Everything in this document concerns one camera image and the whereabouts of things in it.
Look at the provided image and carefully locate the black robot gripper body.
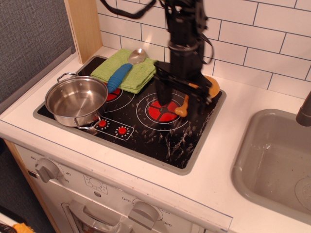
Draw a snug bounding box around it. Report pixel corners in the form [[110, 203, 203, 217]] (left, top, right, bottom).
[[155, 42, 212, 101]]

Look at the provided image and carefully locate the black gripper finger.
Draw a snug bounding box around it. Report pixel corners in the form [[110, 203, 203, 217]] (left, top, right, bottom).
[[155, 76, 172, 106], [188, 94, 209, 117]]

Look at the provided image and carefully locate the orange plastic chicken drumstick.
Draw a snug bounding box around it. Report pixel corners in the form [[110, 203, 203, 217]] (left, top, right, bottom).
[[174, 75, 220, 117]]

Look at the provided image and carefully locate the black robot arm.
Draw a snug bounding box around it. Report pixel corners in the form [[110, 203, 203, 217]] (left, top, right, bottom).
[[155, 0, 212, 120]]

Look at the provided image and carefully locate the stainless steel pot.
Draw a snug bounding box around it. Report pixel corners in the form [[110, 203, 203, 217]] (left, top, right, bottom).
[[45, 72, 108, 130]]

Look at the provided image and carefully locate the black toy stovetop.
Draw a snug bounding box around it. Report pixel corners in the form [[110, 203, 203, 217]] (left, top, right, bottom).
[[33, 55, 227, 176]]

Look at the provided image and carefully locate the red stove knob right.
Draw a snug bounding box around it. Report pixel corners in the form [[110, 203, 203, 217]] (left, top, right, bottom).
[[117, 127, 127, 135]]

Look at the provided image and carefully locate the red stove knob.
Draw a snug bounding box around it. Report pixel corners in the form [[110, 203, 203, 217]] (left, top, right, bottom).
[[98, 120, 107, 128], [117, 127, 127, 135]]

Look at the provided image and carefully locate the green folded cloth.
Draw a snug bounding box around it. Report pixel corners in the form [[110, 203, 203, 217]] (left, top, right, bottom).
[[91, 49, 156, 94]]

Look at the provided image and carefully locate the red stove knob left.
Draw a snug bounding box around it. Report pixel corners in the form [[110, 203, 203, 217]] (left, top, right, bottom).
[[98, 120, 107, 128]]

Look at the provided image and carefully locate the grey plastic sink basin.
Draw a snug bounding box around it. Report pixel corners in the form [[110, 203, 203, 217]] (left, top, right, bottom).
[[232, 109, 311, 224]]

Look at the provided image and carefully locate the grey faucet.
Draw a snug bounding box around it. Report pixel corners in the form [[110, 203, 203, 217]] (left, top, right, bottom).
[[296, 92, 311, 127]]

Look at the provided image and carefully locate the grey oven temperature knob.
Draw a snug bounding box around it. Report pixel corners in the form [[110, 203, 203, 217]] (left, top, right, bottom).
[[128, 201, 159, 230]]

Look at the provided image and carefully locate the grey timer knob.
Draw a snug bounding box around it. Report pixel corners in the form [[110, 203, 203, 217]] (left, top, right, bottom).
[[35, 158, 60, 183]]

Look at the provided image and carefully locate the orange object bottom left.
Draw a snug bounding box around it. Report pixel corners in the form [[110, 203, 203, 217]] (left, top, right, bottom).
[[12, 223, 35, 233]]

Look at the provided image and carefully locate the blue handled metal spoon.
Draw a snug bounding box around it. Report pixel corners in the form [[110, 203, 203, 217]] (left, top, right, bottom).
[[107, 49, 146, 93]]

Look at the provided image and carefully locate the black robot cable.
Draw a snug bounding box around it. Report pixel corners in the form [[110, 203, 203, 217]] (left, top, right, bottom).
[[99, 0, 216, 65]]

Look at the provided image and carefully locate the grey oven door handle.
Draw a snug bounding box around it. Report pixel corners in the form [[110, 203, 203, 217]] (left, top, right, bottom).
[[68, 200, 134, 233]]

